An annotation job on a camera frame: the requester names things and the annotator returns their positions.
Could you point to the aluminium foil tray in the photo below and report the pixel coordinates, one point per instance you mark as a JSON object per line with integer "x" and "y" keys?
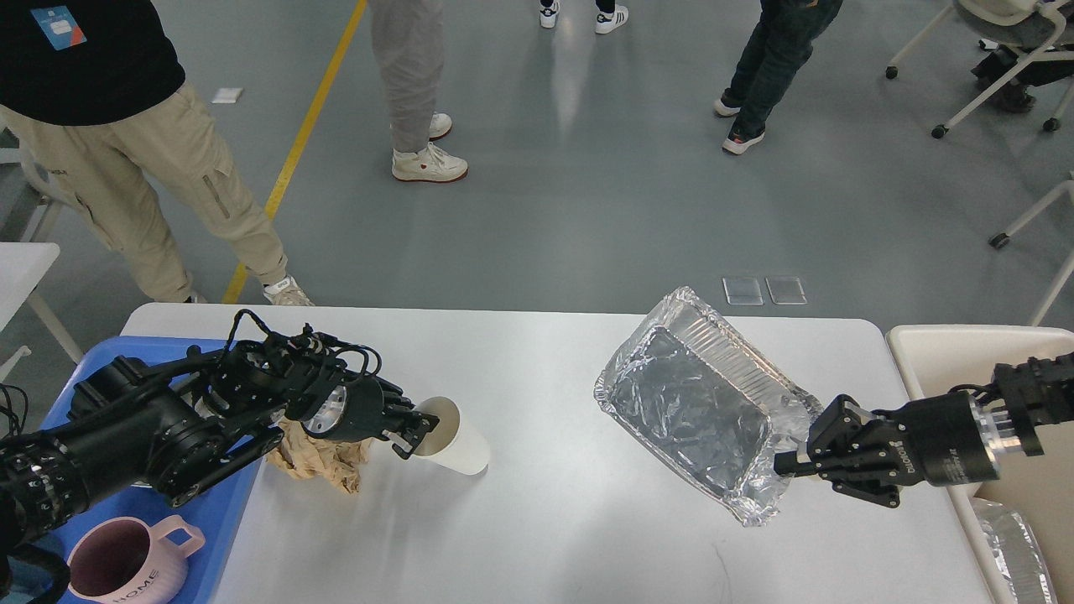
{"x": 708, "y": 404}

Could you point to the foil trash in bin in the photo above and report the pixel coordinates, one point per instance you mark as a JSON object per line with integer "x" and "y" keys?
{"x": 1017, "y": 556}

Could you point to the beige plastic bin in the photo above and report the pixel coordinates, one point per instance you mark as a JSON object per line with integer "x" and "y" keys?
{"x": 933, "y": 358}

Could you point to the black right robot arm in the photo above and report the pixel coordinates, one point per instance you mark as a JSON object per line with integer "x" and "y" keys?
{"x": 1016, "y": 401}

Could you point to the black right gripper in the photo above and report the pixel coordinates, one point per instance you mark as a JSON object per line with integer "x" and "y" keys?
{"x": 939, "y": 440}

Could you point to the floor socket plate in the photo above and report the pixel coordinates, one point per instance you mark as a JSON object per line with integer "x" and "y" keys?
{"x": 779, "y": 290}

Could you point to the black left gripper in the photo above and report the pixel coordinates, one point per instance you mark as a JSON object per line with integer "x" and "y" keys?
{"x": 371, "y": 407}

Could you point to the brown paper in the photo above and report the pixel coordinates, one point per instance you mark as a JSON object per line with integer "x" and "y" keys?
{"x": 301, "y": 456}

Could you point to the person in beige trousers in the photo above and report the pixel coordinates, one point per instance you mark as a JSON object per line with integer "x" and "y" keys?
{"x": 96, "y": 91}

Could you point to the pink mug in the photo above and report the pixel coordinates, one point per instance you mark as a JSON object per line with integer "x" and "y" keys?
{"x": 125, "y": 560}

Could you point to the white paper cup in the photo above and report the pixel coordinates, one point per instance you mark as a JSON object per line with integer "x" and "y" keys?
{"x": 455, "y": 443}

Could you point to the passer-by in grey trousers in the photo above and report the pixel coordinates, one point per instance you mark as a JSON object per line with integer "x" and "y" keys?
{"x": 408, "y": 44}

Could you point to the passer-by in dark jeans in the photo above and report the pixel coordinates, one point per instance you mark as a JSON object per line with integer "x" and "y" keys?
{"x": 781, "y": 42}

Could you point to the white office chair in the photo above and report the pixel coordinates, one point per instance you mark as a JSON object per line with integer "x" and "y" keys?
{"x": 1020, "y": 34}

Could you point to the white side table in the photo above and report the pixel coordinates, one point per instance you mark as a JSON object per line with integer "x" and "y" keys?
{"x": 23, "y": 265}

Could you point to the blue plastic tray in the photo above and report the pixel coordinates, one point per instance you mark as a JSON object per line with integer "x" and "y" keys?
{"x": 215, "y": 512}

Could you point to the white chair left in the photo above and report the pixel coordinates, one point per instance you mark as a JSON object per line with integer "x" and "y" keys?
{"x": 30, "y": 205}

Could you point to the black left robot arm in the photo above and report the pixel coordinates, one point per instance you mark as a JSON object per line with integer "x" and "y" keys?
{"x": 183, "y": 426}

